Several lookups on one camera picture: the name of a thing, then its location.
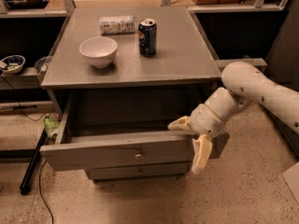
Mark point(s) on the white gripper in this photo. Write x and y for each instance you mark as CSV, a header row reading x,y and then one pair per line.
x,y
204,119

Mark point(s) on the grey top drawer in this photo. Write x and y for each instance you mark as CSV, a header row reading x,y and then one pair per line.
x,y
110,130

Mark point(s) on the grey drawer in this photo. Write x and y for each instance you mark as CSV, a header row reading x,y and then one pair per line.
x,y
138,171
110,130

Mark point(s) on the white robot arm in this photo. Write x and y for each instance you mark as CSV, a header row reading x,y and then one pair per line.
x,y
243,85

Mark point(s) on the grey bottom drawer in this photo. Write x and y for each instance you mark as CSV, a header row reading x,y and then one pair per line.
x,y
138,171

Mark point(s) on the grey drawer cabinet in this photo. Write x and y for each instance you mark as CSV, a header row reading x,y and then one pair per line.
x,y
182,61

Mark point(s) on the blue pepsi can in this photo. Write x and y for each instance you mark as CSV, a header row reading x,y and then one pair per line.
x,y
147,35

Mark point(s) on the white ceramic bowl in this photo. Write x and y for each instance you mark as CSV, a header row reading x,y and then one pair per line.
x,y
99,51

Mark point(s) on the lying clear plastic bottle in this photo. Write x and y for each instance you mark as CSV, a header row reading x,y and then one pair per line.
x,y
117,25

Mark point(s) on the green chip bag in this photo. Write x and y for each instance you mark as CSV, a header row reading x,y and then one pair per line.
x,y
51,127

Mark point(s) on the small grey bowl on shelf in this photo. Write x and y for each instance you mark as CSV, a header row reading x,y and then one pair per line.
x,y
43,64

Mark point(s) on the black metal bar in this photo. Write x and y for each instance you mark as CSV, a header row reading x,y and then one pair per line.
x,y
25,184

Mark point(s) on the blue white bowl on shelf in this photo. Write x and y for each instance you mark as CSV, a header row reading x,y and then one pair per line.
x,y
12,64

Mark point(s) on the grey low shelf rail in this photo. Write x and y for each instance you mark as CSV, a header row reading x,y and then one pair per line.
x,y
259,63

